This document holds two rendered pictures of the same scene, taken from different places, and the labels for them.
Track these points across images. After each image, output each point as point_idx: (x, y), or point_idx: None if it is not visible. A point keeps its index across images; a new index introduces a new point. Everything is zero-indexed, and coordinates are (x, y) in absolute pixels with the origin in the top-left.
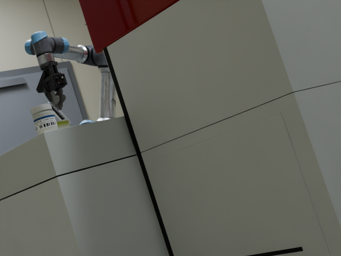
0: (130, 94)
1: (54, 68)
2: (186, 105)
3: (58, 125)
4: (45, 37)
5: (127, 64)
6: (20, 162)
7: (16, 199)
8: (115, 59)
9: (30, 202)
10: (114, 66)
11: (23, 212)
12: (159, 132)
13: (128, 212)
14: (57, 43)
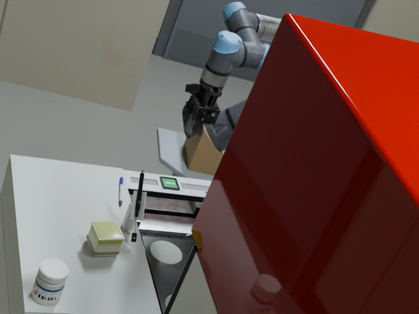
0: None
1: (212, 98)
2: None
3: (102, 243)
4: (231, 53)
5: (190, 303)
6: (15, 271)
7: (4, 276)
8: (190, 276)
9: (4, 306)
10: (186, 278)
11: (1, 294)
12: None
13: None
14: (247, 63)
